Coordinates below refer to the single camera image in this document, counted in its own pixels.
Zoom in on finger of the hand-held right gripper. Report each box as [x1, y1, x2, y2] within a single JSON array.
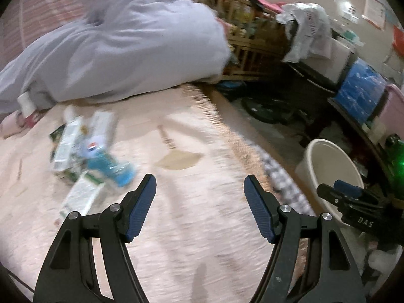
[[334, 179, 379, 200], [317, 183, 357, 211]]

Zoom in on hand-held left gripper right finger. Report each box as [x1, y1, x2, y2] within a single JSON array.
[[244, 174, 368, 303]]

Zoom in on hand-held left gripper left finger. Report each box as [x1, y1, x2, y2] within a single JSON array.
[[33, 173, 157, 303]]

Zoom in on cream trash bin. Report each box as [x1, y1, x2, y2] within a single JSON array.
[[295, 139, 367, 228]]

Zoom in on plastic bottle with white label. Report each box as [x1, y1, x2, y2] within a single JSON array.
[[77, 136, 136, 187]]

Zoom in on white green milk carton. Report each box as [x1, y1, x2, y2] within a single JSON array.
[[60, 172, 105, 220], [88, 110, 116, 146], [52, 117, 84, 172]]

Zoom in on yellow green small box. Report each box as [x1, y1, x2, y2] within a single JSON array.
[[57, 164, 83, 184]]

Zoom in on purple patterned bed sheet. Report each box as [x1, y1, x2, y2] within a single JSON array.
[[256, 151, 316, 215]]

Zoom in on pink quilted blanket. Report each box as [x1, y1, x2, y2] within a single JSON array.
[[0, 84, 316, 303]]

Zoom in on dark wooden bench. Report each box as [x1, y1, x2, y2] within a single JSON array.
[[328, 98, 395, 177]]

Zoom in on pink plastic tub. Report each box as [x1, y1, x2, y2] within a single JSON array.
[[379, 84, 404, 139]]

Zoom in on black fan base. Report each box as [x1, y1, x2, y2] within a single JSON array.
[[243, 98, 299, 124]]

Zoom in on blue tissue pack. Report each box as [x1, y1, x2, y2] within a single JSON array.
[[335, 58, 389, 123]]

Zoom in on black stool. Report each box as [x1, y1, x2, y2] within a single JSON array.
[[284, 60, 338, 92]]

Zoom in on white box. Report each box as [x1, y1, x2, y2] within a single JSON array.
[[328, 36, 359, 83]]

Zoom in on white medicine bottle pink label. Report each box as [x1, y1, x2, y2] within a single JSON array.
[[16, 92, 43, 128]]

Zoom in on pink thermos bottle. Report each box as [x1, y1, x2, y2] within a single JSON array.
[[0, 112, 26, 139]]

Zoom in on white hanging cloth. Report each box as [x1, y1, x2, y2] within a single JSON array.
[[276, 3, 332, 64]]

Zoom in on blue-grey duvet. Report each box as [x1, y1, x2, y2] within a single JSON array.
[[0, 0, 231, 114]]

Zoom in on wooden crib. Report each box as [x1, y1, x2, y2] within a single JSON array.
[[191, 0, 294, 84]]

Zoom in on pink striped curtain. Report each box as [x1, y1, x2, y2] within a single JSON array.
[[0, 0, 95, 67]]

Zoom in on white wall switch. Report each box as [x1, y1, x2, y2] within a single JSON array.
[[342, 2, 359, 24]]

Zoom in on red bordered wall poster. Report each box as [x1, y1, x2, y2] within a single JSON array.
[[363, 0, 387, 30]]

